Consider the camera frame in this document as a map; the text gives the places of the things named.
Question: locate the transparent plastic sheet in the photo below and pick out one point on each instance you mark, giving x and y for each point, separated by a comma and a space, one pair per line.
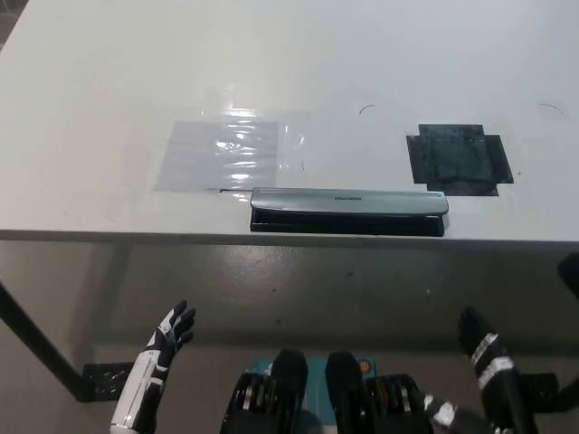
226, 153

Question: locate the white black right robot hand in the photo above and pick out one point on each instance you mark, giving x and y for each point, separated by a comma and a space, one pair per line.
495, 366

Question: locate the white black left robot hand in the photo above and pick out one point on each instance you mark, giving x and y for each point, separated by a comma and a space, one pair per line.
142, 380

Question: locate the black teal robot torso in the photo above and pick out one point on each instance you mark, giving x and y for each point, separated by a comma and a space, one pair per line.
316, 398

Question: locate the black tape patch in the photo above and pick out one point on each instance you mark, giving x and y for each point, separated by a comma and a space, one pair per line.
459, 160

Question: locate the black metal table leg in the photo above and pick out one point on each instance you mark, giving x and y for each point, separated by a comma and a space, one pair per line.
45, 343

